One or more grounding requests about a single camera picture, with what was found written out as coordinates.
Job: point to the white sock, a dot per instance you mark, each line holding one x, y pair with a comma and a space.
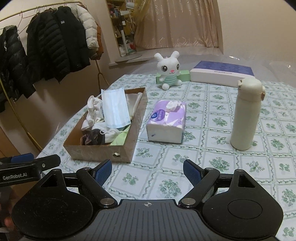
110, 133

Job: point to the beige curtain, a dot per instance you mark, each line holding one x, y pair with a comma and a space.
172, 24

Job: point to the blue surgical face mask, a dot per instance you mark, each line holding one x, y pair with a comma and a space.
115, 108

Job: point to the black puffer jacket left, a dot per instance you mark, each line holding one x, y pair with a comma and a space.
14, 67

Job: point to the cream thermos bottle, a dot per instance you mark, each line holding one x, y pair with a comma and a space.
251, 93

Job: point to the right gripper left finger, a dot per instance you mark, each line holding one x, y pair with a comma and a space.
91, 181

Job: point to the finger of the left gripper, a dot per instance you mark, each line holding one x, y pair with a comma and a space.
47, 162
18, 159

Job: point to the black puffer jacket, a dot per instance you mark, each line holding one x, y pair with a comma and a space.
14, 67
56, 45

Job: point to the dark patterned scrunchie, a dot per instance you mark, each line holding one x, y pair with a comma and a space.
92, 138

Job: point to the standing fan base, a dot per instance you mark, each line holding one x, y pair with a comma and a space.
128, 56

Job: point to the light green cloth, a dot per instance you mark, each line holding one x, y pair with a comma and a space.
120, 139

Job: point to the purple tissue pack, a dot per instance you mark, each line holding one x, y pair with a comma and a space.
167, 122

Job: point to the white mesh drawstring bag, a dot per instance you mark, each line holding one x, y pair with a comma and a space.
132, 100

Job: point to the white plush bunny toy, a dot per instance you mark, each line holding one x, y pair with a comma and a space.
169, 70

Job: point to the floral tablecloth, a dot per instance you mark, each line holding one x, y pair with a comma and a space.
156, 170

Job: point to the white and blue flat box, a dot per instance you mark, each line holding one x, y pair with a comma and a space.
220, 73

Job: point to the orange brown jacket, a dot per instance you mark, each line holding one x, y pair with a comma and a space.
96, 54

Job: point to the black puffer jacket middle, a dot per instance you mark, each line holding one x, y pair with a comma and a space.
56, 45

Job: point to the green small box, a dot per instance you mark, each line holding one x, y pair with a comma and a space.
184, 76

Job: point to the white fabric piece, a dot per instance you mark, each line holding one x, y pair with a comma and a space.
95, 108

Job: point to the cluttered shelf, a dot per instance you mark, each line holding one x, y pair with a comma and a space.
120, 12

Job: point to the yellow towel cloth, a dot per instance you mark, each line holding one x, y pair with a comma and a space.
92, 121

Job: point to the brown cardboard box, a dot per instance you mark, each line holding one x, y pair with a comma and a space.
98, 153

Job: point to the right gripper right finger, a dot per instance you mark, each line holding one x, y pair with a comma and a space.
203, 181

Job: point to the white puffer jacket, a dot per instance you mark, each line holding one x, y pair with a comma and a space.
89, 24

